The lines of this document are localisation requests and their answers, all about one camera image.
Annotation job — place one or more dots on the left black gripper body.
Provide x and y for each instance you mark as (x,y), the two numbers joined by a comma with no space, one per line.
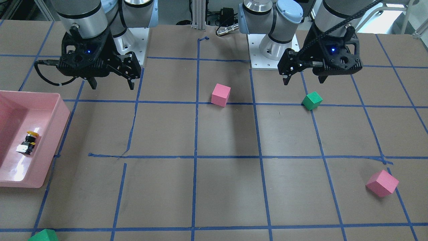
(305,53)

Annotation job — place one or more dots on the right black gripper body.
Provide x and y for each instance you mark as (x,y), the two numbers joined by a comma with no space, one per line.
(117,57)

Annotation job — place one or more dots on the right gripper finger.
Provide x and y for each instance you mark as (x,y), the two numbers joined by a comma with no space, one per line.
(131,81)
(93,83)

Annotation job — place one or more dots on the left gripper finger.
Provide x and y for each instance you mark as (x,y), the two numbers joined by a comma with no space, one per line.
(322,78)
(286,79)

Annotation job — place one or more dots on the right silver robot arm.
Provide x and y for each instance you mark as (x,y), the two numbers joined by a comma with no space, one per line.
(92,17)

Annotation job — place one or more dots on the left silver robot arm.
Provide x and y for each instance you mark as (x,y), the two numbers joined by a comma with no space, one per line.
(280,19)

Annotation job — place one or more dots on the green cube near left arm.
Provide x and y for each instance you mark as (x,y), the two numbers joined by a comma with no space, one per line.
(312,101)

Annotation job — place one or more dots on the pink cube centre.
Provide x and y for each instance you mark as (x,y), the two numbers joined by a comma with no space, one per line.
(220,95)

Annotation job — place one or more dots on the pink plastic bin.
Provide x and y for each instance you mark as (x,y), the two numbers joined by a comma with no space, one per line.
(31,126)

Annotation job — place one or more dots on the green cube table edge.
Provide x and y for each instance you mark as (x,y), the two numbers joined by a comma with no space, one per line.
(45,235)

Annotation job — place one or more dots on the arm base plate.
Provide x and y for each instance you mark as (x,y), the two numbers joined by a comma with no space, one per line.
(260,57)
(137,47)

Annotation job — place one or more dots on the aluminium frame post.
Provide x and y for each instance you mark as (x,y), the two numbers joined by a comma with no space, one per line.
(199,8)

